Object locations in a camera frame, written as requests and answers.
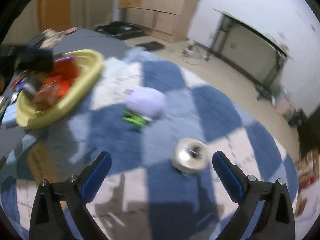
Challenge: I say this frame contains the colourful cardboard box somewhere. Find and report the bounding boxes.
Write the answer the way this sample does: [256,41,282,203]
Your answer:
[296,148,319,191]

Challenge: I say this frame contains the red foil box in tray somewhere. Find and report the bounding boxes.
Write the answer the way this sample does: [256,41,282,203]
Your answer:
[44,56,78,98]

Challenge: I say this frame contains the blue white checkered rug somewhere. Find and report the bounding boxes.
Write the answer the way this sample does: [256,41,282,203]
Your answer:
[1,53,298,239]

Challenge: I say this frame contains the black folding table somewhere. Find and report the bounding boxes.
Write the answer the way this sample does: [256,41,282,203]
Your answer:
[204,11,289,102]

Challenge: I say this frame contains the yellow plastic tray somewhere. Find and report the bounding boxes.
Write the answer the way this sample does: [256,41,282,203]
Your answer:
[16,49,104,129]

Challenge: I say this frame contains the brown label patch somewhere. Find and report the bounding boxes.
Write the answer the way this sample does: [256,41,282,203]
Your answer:
[27,141,60,185]

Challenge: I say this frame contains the wooden cabinet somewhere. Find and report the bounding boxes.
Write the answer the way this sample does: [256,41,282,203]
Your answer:
[118,0,199,43]

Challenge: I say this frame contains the black case on floor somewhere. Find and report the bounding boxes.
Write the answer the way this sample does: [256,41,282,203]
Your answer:
[94,21,146,41]

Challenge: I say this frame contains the lavender pompom keychain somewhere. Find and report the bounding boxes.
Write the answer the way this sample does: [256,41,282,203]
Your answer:
[122,87,166,127]

